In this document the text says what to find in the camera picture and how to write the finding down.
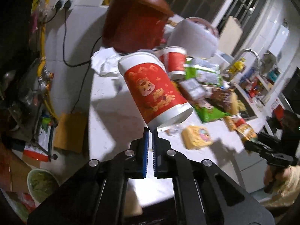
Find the large red paper cup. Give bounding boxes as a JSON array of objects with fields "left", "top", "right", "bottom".
[{"left": 118, "top": 52, "right": 193, "bottom": 132}]

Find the white paper tissue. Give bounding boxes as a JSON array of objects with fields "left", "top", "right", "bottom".
[{"left": 91, "top": 47, "right": 121, "bottom": 77}]

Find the beige sleeve forearm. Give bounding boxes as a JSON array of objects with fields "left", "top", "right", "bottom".
[{"left": 260, "top": 165, "right": 299, "bottom": 208}]

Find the right hand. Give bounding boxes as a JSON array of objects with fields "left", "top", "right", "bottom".
[{"left": 263, "top": 166, "right": 291, "bottom": 194}]

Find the green bowl with leftovers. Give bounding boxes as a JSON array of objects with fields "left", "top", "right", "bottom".
[{"left": 27, "top": 168, "right": 60, "bottom": 203}]

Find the yellow snack packet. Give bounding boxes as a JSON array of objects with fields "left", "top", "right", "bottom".
[{"left": 181, "top": 125, "right": 213, "bottom": 150}]

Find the brown cardboard box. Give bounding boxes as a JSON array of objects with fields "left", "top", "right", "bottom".
[{"left": 53, "top": 112, "right": 87, "bottom": 154}]

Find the dark brown snack bag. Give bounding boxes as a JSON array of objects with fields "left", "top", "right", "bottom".
[{"left": 210, "top": 87, "right": 236, "bottom": 114}]

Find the green snack bag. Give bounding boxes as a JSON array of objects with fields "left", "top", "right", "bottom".
[{"left": 194, "top": 106, "right": 230, "bottom": 123}]

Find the chrome sink faucet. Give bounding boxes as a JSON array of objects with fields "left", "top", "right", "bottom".
[{"left": 221, "top": 48, "right": 261, "bottom": 74}]

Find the yellow gas pipe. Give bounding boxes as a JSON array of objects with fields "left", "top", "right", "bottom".
[{"left": 37, "top": 0, "right": 61, "bottom": 121}]

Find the small red paper cup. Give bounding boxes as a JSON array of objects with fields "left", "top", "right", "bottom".
[{"left": 156, "top": 46, "right": 187, "bottom": 80}]

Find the white rice cooker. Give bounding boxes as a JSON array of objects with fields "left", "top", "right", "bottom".
[{"left": 167, "top": 17, "right": 219, "bottom": 59}]

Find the red ceramic stew pot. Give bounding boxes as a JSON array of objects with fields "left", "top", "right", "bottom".
[{"left": 102, "top": 0, "right": 174, "bottom": 52}]

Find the black power cable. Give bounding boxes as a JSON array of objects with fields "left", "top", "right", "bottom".
[{"left": 61, "top": 7, "right": 104, "bottom": 113}]

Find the white wall socket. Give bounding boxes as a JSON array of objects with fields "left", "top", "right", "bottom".
[{"left": 53, "top": 0, "right": 76, "bottom": 11}]

